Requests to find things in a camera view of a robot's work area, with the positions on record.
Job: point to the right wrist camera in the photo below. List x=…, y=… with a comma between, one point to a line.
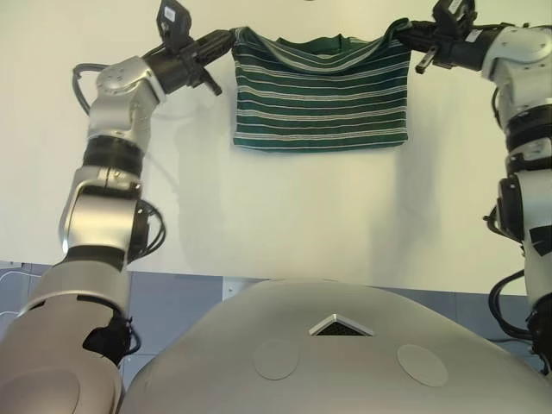
x=453, y=10

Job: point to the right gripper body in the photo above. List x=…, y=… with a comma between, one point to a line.
x=457, y=47

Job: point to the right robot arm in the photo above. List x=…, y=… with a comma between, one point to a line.
x=524, y=56

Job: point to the green striped T-shirt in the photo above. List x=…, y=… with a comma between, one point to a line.
x=321, y=99

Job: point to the robot body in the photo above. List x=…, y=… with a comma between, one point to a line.
x=328, y=358

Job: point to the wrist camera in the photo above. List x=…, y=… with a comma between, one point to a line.
x=453, y=10
x=172, y=21

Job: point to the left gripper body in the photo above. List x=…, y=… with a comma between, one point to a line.
x=170, y=71

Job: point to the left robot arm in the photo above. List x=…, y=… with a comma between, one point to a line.
x=103, y=215

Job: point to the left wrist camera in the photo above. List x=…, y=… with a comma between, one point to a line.
x=172, y=21

